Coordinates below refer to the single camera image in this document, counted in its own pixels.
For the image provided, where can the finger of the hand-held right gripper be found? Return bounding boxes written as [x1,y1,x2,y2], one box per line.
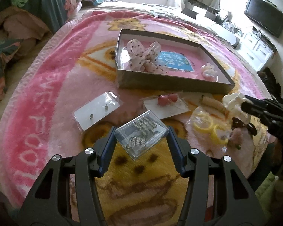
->
[244,95,274,106]
[241,102,266,119]

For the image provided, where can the black flat television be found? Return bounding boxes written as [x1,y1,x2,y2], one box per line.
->
[244,0,283,38]

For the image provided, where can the pink bear blanket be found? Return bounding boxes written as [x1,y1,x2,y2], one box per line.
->
[0,5,274,226]

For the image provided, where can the red cherry earrings card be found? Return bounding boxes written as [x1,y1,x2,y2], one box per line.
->
[141,94,191,120]

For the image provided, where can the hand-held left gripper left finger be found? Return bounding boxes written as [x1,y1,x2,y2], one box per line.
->
[18,126,118,226]

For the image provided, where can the pink rose hair accessory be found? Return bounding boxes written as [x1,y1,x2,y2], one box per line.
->
[229,128,244,150]

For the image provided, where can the white drawer cabinet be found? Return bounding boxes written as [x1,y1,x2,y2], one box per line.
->
[237,32,274,71]

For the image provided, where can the dotted white bow hair clip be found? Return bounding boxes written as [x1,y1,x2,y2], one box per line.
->
[125,39,167,72]

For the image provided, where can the clear plastic rhinestone jewelry box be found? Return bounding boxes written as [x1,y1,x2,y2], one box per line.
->
[114,110,168,162]

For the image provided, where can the floral quilt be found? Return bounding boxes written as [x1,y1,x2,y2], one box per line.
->
[0,0,82,109]

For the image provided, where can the yellow hoops in plastic bag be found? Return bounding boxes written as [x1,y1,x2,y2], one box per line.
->
[190,112,229,146]

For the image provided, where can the white flower hair clip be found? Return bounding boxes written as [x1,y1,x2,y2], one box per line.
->
[200,63,218,79]

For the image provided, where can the blue printed card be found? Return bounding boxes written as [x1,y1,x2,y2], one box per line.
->
[156,50,195,72]

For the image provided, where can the beige hair clip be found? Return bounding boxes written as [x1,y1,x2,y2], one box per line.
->
[201,95,227,113]

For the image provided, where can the black bag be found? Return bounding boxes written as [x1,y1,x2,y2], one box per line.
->
[258,67,283,99]

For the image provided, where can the brown dotted bow clip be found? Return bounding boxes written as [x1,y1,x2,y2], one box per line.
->
[231,116,257,133]

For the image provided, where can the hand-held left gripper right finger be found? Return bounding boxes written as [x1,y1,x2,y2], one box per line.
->
[166,126,266,226]

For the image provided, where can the white claw hair clip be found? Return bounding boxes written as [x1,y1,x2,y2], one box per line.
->
[222,92,250,123]

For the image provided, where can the stud earrings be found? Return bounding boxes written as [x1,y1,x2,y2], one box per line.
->
[72,92,120,131]

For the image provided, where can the clear plastic sheet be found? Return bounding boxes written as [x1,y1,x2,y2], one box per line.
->
[141,2,182,17]

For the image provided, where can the shallow cardboard box pink inside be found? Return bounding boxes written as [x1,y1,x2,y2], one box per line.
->
[115,28,235,95]

